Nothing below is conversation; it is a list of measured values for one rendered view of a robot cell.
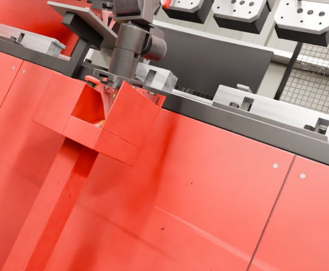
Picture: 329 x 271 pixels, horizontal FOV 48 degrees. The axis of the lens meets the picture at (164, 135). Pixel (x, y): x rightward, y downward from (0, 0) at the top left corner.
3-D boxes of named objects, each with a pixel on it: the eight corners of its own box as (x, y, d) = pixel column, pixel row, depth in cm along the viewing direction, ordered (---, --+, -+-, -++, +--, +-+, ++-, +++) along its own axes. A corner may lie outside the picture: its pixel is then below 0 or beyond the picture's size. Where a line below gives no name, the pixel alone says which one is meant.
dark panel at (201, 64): (57, 80, 214) (90, 13, 218) (60, 81, 216) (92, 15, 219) (232, 144, 156) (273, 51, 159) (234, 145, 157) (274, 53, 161)
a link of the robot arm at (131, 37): (116, 17, 77) (137, 21, 74) (136, 26, 83) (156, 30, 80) (107, 49, 78) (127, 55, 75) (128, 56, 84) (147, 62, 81)
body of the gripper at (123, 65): (143, 91, 83) (152, 58, 82) (113, 84, 74) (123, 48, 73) (121, 84, 86) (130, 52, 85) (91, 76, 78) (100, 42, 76)
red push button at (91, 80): (76, 86, 86) (83, 72, 87) (86, 92, 90) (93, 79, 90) (88, 90, 84) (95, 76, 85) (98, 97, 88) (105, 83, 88)
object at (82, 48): (34, 75, 108) (66, 10, 110) (67, 94, 120) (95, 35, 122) (42, 78, 106) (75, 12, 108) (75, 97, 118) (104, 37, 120)
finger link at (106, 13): (103, 32, 126) (106, 4, 124) (119, 36, 123) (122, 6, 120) (88, 31, 121) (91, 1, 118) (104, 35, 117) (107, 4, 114)
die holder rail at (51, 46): (-25, 37, 169) (-15, 19, 169) (-14, 44, 174) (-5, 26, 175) (44, 61, 143) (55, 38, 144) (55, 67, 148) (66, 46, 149)
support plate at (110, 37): (46, 3, 112) (48, 0, 112) (98, 45, 134) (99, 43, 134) (87, 12, 102) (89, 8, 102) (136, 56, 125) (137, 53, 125)
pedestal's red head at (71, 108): (29, 119, 83) (65, 48, 84) (76, 139, 96) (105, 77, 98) (92, 149, 72) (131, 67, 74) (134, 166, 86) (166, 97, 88)
